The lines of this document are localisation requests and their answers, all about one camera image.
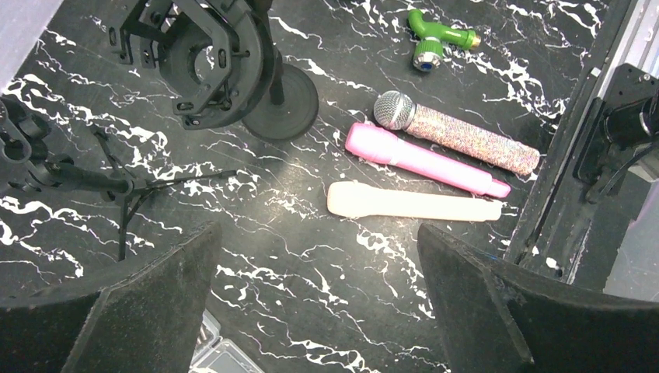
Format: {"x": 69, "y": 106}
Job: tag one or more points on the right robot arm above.
{"x": 622, "y": 129}

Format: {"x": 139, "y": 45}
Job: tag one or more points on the black round-base shock-mount stand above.
{"x": 220, "y": 59}

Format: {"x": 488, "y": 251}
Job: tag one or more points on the clear plastic screw box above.
{"x": 215, "y": 354}

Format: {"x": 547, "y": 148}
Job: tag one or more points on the aluminium frame rail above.
{"x": 629, "y": 36}

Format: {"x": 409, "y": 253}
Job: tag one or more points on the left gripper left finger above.
{"x": 142, "y": 314}

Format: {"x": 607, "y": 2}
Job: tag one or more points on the peach microphone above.
{"x": 352, "y": 199}

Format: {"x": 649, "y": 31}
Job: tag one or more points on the tall black tripod stand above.
{"x": 22, "y": 144}

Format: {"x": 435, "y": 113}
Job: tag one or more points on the green plastic tool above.
{"x": 429, "y": 51}

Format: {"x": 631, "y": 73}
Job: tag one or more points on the pink microphone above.
{"x": 383, "y": 147}

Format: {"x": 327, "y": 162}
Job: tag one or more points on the rhinestone glitter microphone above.
{"x": 396, "y": 111}

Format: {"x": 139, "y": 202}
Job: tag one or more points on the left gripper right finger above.
{"x": 495, "y": 316}

